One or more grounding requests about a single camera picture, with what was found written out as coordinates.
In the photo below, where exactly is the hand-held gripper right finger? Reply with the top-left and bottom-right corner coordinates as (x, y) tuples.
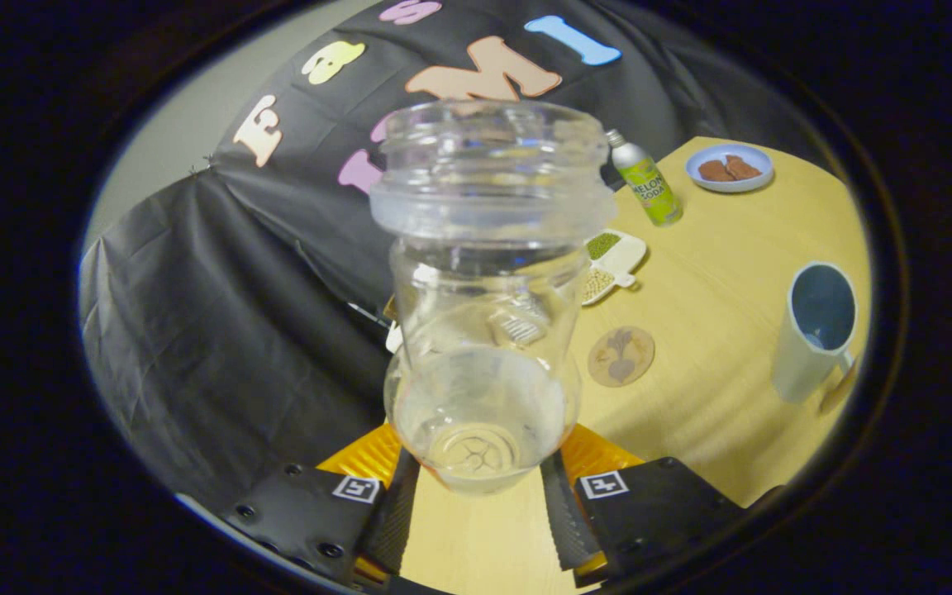
(540, 423), (748, 588)

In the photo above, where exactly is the small blue plate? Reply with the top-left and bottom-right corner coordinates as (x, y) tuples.
(685, 144), (775, 194)

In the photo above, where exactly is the clear plastic juice bottle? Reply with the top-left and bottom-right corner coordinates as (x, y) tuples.
(370, 99), (617, 497)

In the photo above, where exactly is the round printed cork coaster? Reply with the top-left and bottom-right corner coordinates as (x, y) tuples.
(587, 326), (656, 388)

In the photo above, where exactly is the green label metal bottle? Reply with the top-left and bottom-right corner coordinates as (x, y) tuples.
(606, 129), (684, 227)

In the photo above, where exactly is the heap of pale beans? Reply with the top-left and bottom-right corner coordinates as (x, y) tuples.
(582, 268), (616, 303)

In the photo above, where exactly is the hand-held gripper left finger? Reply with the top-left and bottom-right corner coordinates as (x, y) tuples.
(224, 423), (421, 589)

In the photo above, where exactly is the white divided dish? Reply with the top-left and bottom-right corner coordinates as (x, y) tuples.
(580, 229), (649, 307)

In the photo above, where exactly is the white cup blue inside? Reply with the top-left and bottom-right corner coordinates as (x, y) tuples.
(772, 261), (859, 406)

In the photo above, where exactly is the wooden table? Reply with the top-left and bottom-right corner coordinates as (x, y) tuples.
(400, 136), (872, 595)

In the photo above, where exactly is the black backdrop cloth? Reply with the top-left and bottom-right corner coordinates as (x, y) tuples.
(79, 0), (824, 513)

